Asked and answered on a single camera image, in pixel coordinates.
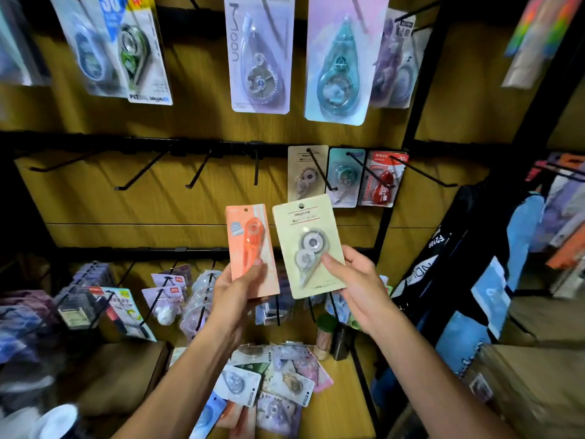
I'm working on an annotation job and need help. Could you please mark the orange correction tape packet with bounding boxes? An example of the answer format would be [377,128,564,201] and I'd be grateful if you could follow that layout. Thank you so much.
[226,204,280,298]

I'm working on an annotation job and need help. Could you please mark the clear round tape packets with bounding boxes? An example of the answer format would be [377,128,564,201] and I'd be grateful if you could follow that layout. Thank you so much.
[179,269,223,340]

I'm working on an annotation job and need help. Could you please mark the colourful printed card packet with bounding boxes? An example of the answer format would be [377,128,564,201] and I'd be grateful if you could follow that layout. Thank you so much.
[88,286,157,342]

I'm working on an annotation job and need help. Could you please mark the white purple correction tape packet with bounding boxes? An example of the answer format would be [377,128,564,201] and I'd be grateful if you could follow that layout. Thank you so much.
[223,0,296,115]

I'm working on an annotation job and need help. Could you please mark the person's left forearm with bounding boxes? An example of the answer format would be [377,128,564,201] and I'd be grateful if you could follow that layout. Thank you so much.
[111,323,244,439]

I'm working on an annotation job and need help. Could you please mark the rainbow coloured hanging packet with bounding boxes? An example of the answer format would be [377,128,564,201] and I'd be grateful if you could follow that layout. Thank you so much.
[501,0,584,90]

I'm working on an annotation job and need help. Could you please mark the brown pen holder cup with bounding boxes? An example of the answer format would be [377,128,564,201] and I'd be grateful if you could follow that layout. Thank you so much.
[314,313,339,362]

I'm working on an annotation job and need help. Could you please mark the green blue twin tape packet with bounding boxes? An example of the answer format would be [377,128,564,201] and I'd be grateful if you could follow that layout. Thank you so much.
[48,0,173,106]

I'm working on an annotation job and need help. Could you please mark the white cup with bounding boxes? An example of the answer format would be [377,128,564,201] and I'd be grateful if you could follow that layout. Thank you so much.
[27,403,82,439]

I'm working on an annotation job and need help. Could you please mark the pink packet with teal tape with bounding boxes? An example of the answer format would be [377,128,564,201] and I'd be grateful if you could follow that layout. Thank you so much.
[304,0,390,127]

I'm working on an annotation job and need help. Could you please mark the pile of correction tape packets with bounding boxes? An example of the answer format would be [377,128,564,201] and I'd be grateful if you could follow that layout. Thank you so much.
[169,342,335,439]

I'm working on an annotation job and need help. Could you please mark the black and blue bag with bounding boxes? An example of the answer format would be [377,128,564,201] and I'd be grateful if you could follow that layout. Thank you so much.
[371,177,547,409]

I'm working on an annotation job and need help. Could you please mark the wrapped cardboard carton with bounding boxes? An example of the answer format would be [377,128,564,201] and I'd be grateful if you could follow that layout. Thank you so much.
[461,344,585,439]

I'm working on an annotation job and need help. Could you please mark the blurred clear hanging packet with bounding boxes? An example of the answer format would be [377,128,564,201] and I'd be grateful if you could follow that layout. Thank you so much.
[0,0,52,87]

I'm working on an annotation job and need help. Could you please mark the person's right hand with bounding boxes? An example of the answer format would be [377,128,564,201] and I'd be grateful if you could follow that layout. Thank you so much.
[321,245,404,340]

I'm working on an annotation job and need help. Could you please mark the pale yellow correction tape packet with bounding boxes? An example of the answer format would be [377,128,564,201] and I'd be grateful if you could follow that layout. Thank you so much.
[272,194,346,300]

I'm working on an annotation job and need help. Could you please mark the person's right forearm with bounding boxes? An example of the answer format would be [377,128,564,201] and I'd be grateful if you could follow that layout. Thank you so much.
[368,311,519,439]

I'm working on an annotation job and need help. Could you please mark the black display rail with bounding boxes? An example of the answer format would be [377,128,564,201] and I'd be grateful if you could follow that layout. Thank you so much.
[0,131,414,159]
[54,246,378,264]

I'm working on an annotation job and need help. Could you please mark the black small container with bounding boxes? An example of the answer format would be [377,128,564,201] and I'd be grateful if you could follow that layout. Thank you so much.
[331,323,353,362]

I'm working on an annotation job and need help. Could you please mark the red correction tape packet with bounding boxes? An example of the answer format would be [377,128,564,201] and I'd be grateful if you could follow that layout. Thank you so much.
[358,151,410,208]

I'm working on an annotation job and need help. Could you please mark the black upright rack post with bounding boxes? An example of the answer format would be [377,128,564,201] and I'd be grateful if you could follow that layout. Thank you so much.
[374,0,458,263]

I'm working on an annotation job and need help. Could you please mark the person's left hand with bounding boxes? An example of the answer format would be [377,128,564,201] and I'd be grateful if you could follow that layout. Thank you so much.
[207,259,271,338]

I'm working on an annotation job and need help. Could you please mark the grey purple correction tape packet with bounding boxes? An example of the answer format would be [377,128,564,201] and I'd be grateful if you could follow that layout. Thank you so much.
[370,8,433,109]

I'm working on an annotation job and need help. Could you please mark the beige correction tape packet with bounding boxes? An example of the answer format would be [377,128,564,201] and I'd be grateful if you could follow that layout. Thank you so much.
[287,145,330,203]

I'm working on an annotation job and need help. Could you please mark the teal correction tape packet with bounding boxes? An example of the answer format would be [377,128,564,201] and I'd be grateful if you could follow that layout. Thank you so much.
[326,148,367,209]

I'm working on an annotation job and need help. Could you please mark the pink hanging tape packets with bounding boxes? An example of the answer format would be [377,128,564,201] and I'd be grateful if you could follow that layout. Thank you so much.
[141,264,193,327]

